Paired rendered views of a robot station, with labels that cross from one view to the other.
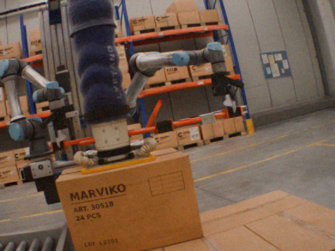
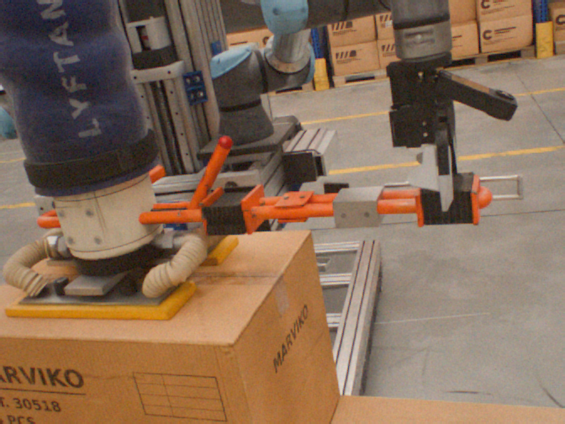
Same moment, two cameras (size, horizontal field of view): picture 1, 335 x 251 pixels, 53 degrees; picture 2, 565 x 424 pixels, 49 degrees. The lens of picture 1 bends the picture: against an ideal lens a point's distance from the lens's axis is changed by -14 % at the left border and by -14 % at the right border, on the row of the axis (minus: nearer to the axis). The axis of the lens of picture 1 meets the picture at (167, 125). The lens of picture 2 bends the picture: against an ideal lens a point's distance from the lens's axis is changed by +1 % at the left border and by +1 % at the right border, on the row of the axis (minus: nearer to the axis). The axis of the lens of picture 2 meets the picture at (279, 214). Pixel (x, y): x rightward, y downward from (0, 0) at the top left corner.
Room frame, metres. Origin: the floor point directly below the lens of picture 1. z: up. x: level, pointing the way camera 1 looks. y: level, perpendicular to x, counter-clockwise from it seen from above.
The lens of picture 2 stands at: (1.04, -0.57, 1.41)
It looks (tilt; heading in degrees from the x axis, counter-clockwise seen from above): 20 degrees down; 32
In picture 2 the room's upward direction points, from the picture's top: 11 degrees counter-clockwise
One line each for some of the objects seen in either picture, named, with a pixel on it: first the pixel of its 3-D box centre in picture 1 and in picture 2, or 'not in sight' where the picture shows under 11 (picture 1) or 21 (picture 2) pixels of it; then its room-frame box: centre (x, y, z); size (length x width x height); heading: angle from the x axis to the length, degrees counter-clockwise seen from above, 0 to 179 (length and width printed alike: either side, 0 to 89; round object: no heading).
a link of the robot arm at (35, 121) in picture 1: (34, 127); not in sight; (2.27, 0.84, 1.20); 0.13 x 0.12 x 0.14; 154
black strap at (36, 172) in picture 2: (106, 113); (93, 155); (1.80, 0.27, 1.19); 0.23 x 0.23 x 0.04
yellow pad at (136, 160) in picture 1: (116, 161); (96, 292); (1.70, 0.25, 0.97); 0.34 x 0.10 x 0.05; 99
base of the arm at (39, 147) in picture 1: (38, 144); not in sight; (2.28, 0.84, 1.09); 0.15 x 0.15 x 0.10
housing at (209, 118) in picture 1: (206, 119); (360, 207); (1.87, -0.19, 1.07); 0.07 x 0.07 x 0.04; 9
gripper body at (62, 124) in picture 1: (58, 119); not in sight; (2.01, 0.57, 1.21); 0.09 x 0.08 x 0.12; 99
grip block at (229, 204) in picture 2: (163, 126); (234, 209); (1.83, 0.02, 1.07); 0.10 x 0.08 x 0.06; 9
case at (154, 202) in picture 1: (127, 203); (158, 366); (1.79, 0.26, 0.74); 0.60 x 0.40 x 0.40; 99
